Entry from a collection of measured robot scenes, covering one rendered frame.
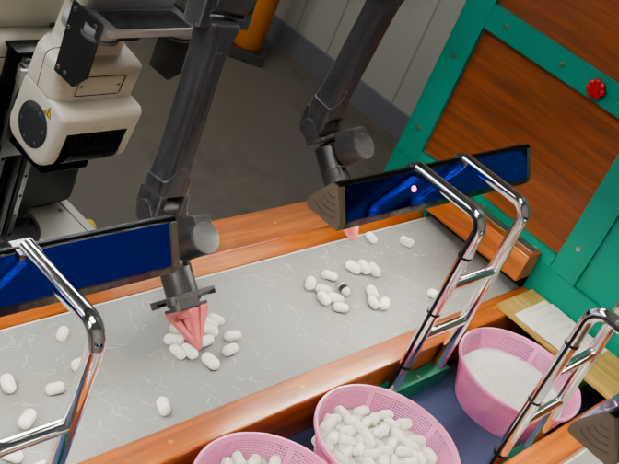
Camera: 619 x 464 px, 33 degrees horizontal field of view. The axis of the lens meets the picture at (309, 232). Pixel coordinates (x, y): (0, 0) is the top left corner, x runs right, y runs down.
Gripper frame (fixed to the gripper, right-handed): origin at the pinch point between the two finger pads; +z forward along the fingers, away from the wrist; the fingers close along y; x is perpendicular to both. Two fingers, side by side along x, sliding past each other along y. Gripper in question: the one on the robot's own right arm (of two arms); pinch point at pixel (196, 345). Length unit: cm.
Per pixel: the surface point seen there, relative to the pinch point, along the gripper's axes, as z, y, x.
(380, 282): 1, 56, 2
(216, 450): 15.2, -13.0, -12.9
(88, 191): -48, 95, 143
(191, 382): 5.3, -5.3, -2.3
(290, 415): 15.6, 6.1, -11.2
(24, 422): 2.0, -36.8, -2.0
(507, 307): 13, 75, -14
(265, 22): -113, 240, 175
